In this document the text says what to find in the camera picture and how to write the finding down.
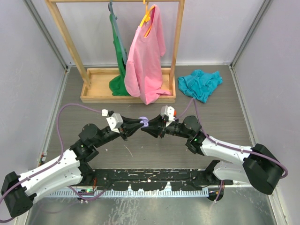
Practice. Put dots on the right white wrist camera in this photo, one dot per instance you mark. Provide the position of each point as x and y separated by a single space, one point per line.
167 112

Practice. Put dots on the grey blue hanger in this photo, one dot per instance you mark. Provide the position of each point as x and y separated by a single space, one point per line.
116 28

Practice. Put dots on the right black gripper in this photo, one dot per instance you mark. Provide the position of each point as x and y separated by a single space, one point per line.
157 126

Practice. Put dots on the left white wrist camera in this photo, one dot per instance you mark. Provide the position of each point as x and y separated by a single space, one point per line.
115 121

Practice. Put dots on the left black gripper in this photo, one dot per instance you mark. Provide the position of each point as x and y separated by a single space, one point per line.
129 127

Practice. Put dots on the teal crumpled shirt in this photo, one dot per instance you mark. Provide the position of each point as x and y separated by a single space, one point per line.
199 84

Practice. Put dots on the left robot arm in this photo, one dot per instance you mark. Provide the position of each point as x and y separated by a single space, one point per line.
20 192

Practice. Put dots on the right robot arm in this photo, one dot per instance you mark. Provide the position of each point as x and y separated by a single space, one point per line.
254 165

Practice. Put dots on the pink shirt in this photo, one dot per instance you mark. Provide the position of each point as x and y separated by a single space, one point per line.
143 78

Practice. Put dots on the green shirt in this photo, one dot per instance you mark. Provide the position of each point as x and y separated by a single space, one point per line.
117 85

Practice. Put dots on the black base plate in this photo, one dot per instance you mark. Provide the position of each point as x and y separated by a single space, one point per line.
150 179

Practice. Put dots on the yellow orange hanger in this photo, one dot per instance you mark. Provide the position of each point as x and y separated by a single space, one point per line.
148 17

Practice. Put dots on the grey slotted cable duct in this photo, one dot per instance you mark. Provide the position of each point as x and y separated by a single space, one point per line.
68 193

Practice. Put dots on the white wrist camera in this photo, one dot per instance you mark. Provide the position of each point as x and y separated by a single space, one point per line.
167 112
115 121

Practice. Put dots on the wooden clothes rack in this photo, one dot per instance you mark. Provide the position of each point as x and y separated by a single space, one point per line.
95 88

